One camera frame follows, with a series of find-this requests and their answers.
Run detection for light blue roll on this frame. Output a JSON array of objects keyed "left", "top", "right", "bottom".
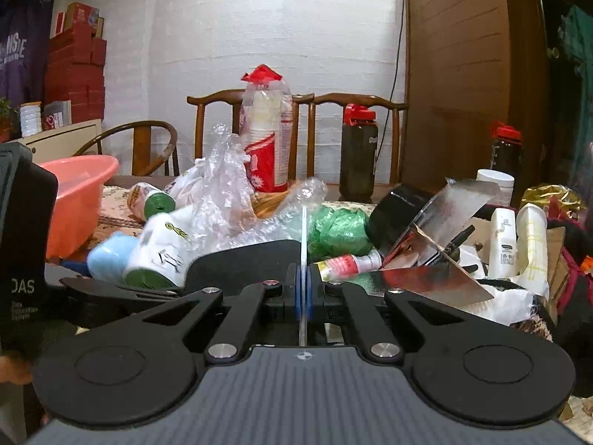
[{"left": 87, "top": 233, "right": 142, "bottom": 284}]

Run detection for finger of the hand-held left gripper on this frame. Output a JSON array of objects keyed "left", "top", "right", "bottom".
[
  {"left": 59, "top": 276, "right": 183, "bottom": 299},
  {"left": 69, "top": 293, "right": 185, "bottom": 331}
]

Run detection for square-back wooden chair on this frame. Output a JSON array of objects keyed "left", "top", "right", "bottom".
[
  {"left": 296, "top": 93, "right": 411, "bottom": 185},
  {"left": 186, "top": 89, "right": 302, "bottom": 181}
]

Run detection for pack of paper cups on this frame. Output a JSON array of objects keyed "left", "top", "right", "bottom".
[{"left": 238, "top": 64, "right": 294, "bottom": 194}]

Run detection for white lotion bottle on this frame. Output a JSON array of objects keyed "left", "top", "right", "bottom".
[{"left": 488, "top": 208, "right": 518, "bottom": 280}]

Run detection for black round tin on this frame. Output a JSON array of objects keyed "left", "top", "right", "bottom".
[{"left": 366, "top": 184, "right": 438, "bottom": 257}]

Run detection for black pen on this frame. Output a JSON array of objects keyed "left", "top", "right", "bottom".
[{"left": 435, "top": 224, "right": 477, "bottom": 260}]

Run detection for dark bottle red cap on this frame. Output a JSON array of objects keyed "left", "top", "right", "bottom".
[
  {"left": 339, "top": 103, "right": 380, "bottom": 204},
  {"left": 490, "top": 121, "right": 523, "bottom": 181}
]

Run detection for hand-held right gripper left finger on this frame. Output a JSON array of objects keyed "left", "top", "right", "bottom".
[{"left": 119, "top": 263, "right": 305, "bottom": 366}]

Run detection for person's left hand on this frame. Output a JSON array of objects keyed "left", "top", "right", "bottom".
[{"left": 0, "top": 355, "right": 34, "bottom": 385}]

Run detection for round-back wooden chair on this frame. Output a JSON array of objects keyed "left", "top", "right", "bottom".
[{"left": 72, "top": 119, "right": 180, "bottom": 178}]

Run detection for green plastic bag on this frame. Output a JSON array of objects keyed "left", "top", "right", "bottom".
[{"left": 307, "top": 206, "right": 374, "bottom": 263}]

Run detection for white plastic bag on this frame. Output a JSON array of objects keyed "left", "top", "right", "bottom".
[{"left": 164, "top": 158, "right": 209, "bottom": 209}]

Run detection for white box red print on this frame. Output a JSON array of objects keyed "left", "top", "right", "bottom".
[{"left": 43, "top": 100, "right": 72, "bottom": 131}]

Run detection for stack of red boxes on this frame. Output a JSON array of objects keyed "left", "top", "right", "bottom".
[{"left": 44, "top": 2, "right": 108, "bottom": 123}]

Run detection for floral cloth desktop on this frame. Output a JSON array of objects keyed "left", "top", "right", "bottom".
[{"left": 60, "top": 174, "right": 593, "bottom": 427}]

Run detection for pink plastic basin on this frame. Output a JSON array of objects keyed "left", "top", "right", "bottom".
[{"left": 39, "top": 155, "right": 120, "bottom": 258}]

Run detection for black wall cable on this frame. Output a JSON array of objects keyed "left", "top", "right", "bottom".
[{"left": 390, "top": 0, "right": 408, "bottom": 107}]

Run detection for clear plastic bottle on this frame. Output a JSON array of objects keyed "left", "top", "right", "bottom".
[{"left": 278, "top": 177, "right": 329, "bottom": 223}]

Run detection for potted plant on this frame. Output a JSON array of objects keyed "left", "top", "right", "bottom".
[{"left": 0, "top": 97, "right": 19, "bottom": 142}]

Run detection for gold foil bag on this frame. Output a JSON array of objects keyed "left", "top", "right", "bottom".
[{"left": 520, "top": 184, "right": 588, "bottom": 223}]

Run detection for small red-label bottle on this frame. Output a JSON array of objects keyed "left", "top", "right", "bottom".
[{"left": 315, "top": 249, "right": 384, "bottom": 283}]

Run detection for cream cabinet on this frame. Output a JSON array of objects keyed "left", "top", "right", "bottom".
[{"left": 11, "top": 118, "right": 103, "bottom": 163}]

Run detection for maroon cloth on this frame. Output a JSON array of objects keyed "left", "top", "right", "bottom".
[{"left": 558, "top": 247, "right": 593, "bottom": 318}]

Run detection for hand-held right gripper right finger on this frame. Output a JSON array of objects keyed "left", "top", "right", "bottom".
[{"left": 305, "top": 263, "right": 500, "bottom": 366}]

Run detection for cardboard box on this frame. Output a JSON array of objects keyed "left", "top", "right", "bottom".
[{"left": 544, "top": 222, "right": 573, "bottom": 311}]

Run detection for black fuzzy cloth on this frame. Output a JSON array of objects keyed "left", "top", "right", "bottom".
[{"left": 533, "top": 220, "right": 593, "bottom": 399}]

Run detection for wicker basket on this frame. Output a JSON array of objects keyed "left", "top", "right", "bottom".
[{"left": 252, "top": 189, "right": 302, "bottom": 221}]

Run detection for purple hanging shirt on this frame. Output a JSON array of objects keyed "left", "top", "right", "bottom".
[{"left": 0, "top": 0, "right": 56, "bottom": 107}]

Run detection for silver mailer bag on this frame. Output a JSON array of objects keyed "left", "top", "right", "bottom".
[{"left": 352, "top": 177, "right": 502, "bottom": 307}]

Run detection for white paper-wrapped roll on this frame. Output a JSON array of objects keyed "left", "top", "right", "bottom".
[{"left": 125, "top": 206, "right": 196, "bottom": 289}]

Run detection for green hanging garment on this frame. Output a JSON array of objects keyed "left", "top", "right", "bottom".
[{"left": 556, "top": 4, "right": 593, "bottom": 186}]

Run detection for wooden door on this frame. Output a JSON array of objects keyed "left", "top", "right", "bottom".
[{"left": 401, "top": 0, "right": 547, "bottom": 195}]

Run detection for white tissue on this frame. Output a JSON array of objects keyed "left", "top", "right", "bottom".
[{"left": 456, "top": 283, "right": 536, "bottom": 327}]

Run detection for green-lid snack can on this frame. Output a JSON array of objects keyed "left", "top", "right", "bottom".
[{"left": 127, "top": 182, "right": 177, "bottom": 222}]

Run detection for white jar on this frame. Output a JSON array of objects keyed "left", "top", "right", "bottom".
[{"left": 476, "top": 169, "right": 516, "bottom": 207}]

